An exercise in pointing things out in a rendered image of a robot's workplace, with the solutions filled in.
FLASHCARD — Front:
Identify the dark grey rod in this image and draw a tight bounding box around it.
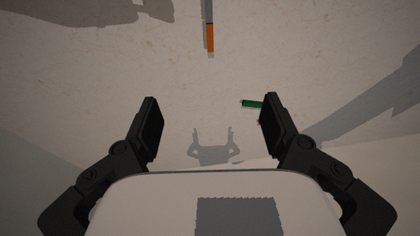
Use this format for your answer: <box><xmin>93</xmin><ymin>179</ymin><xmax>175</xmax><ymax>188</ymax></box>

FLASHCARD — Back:
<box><xmin>205</xmin><ymin>0</ymin><xmax>213</xmax><ymax>23</ymax></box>

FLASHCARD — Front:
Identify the green rod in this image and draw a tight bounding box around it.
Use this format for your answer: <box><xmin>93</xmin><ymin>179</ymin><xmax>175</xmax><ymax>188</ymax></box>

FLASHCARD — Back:
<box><xmin>242</xmin><ymin>100</ymin><xmax>263</xmax><ymax>108</ymax></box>

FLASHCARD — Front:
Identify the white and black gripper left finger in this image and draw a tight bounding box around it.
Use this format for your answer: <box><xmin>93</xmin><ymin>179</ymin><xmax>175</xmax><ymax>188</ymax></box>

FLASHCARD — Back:
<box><xmin>37</xmin><ymin>96</ymin><xmax>165</xmax><ymax>236</ymax></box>

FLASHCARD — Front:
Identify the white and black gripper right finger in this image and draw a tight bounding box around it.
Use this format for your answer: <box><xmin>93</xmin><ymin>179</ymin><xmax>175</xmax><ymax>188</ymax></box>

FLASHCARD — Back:
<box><xmin>259</xmin><ymin>92</ymin><xmax>398</xmax><ymax>236</ymax></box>

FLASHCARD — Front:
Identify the orange rod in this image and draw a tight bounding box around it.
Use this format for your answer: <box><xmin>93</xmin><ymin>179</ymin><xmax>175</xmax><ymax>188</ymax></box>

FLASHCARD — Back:
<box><xmin>206</xmin><ymin>22</ymin><xmax>214</xmax><ymax>52</ymax></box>

